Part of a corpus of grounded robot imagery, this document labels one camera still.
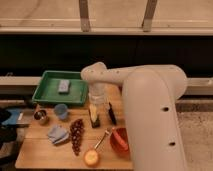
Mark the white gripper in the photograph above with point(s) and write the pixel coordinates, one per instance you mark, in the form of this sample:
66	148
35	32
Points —
97	96

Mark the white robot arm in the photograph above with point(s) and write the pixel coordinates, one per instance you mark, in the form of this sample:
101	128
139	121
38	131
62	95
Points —
149	93

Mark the blue plastic cup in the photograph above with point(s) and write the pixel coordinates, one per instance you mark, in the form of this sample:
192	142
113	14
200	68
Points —
61	111

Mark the small metal cup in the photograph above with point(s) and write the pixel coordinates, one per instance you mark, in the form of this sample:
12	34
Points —
41	117

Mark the bunch of red grapes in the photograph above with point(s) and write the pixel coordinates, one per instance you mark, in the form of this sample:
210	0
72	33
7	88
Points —
76	133

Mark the blue sponge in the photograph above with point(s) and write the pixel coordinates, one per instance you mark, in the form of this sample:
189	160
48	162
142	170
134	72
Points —
63	86

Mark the red bowl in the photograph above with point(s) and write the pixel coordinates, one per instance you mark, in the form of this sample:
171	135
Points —
117	148

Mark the blue cloth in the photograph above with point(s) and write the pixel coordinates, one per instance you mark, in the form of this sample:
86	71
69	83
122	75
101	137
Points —
57	134

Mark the orange carrot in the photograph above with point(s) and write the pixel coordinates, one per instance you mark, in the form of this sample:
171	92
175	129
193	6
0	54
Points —
120	140

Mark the green plastic tray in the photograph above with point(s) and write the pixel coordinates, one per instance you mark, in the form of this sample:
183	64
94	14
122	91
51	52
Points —
57	87

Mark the yellow apple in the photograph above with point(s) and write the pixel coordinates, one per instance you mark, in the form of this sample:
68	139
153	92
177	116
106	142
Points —
91	158

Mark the black handled knife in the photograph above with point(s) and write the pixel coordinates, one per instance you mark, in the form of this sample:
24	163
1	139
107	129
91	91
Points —
111	114

